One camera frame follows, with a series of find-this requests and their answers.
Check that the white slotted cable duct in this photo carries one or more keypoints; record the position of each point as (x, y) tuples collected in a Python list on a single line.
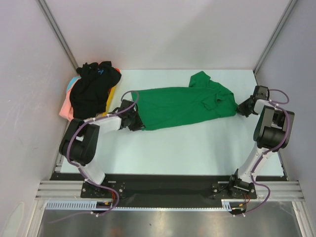
[(102, 206)]

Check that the aluminium front rail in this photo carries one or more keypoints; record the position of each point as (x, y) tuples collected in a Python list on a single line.
[(71, 190)]

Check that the light blue t-shirt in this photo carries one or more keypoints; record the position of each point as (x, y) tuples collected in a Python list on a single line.
[(71, 82)]

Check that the aluminium corner frame post right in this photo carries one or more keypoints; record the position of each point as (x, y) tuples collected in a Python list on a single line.
[(276, 33)]

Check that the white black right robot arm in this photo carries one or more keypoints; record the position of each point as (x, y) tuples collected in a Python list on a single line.
[(271, 134)]

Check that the black t-shirt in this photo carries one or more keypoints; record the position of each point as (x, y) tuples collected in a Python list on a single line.
[(90, 93)]

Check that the aluminium corner frame post left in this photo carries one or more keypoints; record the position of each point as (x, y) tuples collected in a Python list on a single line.
[(57, 32)]

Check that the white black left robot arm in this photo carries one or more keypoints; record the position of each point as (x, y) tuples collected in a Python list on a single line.
[(79, 143)]

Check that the aluminium corner frame post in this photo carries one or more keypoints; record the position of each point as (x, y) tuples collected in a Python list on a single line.
[(276, 33), (57, 32)]

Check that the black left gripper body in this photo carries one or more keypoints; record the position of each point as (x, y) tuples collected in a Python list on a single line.
[(135, 123)]

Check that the pink t-shirt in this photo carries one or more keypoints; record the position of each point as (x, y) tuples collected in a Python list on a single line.
[(67, 111)]

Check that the green t-shirt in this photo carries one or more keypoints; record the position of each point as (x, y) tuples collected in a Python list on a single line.
[(202, 100)]

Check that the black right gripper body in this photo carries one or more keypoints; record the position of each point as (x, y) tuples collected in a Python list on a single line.
[(246, 107)]

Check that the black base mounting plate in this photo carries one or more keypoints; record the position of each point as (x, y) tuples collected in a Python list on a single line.
[(162, 189)]

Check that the yellow t-shirt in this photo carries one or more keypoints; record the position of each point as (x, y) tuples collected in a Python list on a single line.
[(108, 103)]

